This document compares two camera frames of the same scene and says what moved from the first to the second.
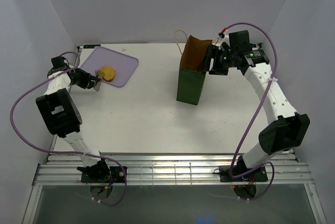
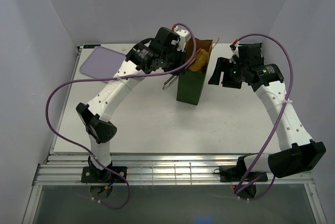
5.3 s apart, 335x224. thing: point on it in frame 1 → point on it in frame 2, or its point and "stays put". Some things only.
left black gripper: (87, 83) → (181, 55)
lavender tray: (123, 65) stays put
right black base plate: (259, 176) stays put
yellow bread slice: (107, 73) → (200, 61)
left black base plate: (116, 175) stays put
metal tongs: (97, 84) → (170, 81)
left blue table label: (90, 46) stays put
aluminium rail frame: (168, 169) stays put
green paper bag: (192, 66) stays put
